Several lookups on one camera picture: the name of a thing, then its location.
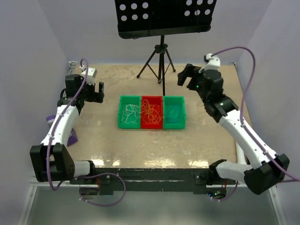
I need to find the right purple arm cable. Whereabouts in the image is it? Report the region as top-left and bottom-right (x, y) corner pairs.
(210, 46), (300, 202)

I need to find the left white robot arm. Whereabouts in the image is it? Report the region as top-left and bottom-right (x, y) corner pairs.
(30, 74), (105, 184)

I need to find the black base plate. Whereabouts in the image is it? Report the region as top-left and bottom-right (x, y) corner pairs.
(69, 167), (237, 195)

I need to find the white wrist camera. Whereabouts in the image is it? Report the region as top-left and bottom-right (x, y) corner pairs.
(79, 66), (97, 85)
(199, 53), (221, 73)

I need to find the black music stand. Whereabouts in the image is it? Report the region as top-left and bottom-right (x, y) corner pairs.
(114, 0), (216, 90)

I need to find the red bin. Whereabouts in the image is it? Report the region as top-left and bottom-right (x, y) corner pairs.
(140, 96), (163, 129)

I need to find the green bin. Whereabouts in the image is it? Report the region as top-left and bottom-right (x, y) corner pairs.
(118, 95), (141, 129)
(163, 96), (187, 130)

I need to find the blue cable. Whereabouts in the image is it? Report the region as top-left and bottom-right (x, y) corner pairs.
(165, 105), (182, 124)

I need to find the white tube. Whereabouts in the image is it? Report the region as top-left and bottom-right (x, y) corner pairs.
(235, 142), (247, 165)

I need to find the purple holder box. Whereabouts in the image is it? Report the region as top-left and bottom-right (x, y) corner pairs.
(46, 115), (78, 147)

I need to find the white cable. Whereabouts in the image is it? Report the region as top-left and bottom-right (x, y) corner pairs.
(120, 103), (141, 124)

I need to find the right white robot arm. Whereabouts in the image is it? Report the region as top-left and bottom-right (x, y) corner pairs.
(177, 64), (290, 195)

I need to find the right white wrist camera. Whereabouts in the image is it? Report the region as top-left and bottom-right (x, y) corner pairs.
(199, 53), (221, 73)

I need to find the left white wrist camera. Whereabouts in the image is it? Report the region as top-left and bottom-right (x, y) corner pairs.
(79, 66), (97, 85)

